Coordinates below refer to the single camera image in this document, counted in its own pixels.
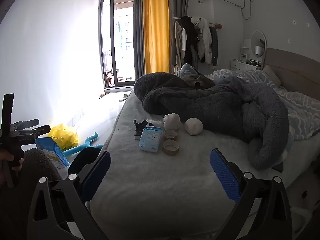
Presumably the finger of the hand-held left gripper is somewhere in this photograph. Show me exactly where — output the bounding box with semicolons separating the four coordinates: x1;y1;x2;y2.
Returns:
17;124;52;146
11;118;40;131

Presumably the beige pillow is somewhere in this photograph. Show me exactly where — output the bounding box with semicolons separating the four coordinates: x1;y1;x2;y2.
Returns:
261;64;282;87

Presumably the black waste bin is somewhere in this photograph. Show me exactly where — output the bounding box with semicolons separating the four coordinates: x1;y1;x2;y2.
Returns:
69;147;103;174

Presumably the brown cloth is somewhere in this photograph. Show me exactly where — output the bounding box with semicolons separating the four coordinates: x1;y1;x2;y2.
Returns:
182;74;215;89

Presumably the yellow plastic bag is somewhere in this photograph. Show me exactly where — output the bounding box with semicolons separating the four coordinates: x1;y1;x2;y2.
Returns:
47;124;80;152

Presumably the yellow curtain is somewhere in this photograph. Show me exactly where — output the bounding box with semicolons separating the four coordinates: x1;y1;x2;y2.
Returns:
142;0;170;74

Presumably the black plastic clip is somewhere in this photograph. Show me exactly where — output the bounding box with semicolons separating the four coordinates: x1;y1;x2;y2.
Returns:
134;119;155;140

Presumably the small cardboard tape roll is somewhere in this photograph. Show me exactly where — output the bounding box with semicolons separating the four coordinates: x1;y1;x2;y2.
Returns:
162;129;178;142

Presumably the grey curtain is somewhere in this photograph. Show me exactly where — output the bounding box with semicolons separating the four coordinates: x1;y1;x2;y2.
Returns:
167;0;190;73
133;0;146;80

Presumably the blue plastic packet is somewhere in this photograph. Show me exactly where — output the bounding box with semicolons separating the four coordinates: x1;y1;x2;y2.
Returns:
35;137;72;168

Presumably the person's left hand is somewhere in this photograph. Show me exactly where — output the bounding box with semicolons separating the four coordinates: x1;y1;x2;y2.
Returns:
0;148;24;173

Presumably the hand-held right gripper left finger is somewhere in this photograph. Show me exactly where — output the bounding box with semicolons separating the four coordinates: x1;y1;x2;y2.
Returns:
26;151;112;240

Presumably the white bed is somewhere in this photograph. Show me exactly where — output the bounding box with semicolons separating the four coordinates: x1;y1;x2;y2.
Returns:
86;90;320;240

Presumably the large cardboard tape roll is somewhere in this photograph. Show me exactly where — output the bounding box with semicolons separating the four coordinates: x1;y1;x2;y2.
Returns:
162;139;181;156

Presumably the person's grey fleece clothing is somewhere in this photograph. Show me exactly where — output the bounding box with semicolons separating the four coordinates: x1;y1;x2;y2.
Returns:
0;149;63;240

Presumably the white hanging jacket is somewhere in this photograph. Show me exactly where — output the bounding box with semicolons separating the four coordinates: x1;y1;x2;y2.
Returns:
191;17;212;64

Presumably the blue plush toy stick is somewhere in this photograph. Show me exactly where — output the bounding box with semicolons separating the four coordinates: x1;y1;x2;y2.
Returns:
61;132;103;158

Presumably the clothes rail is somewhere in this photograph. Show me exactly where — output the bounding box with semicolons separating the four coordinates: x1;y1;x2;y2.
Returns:
173;17;222;29

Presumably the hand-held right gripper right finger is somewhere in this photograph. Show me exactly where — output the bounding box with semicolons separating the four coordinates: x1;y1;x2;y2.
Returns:
209;148;293;240

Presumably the white dressing table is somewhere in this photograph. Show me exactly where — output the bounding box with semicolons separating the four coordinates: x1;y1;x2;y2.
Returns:
230;39;263;72

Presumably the grey fleece blanket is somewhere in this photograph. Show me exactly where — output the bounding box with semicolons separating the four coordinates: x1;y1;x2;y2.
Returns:
134;72;290;170

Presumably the grey hanging garment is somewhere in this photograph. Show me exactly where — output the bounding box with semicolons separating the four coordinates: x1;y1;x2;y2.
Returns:
209;26;219;67

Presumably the black hanging garment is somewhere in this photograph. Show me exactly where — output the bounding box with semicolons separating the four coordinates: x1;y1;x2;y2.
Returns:
180;16;200;63

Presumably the light blue tissue packet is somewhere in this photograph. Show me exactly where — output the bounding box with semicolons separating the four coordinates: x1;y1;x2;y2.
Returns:
139;126;163;153

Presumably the round white mirror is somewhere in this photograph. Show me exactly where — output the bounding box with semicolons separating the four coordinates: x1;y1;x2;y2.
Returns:
250;30;267;63

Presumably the black framed balcony door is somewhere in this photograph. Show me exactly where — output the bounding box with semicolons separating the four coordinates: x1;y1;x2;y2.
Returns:
99;0;135;92

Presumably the beige headboard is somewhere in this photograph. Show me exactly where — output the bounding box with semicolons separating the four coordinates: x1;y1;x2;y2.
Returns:
261;47;320;94

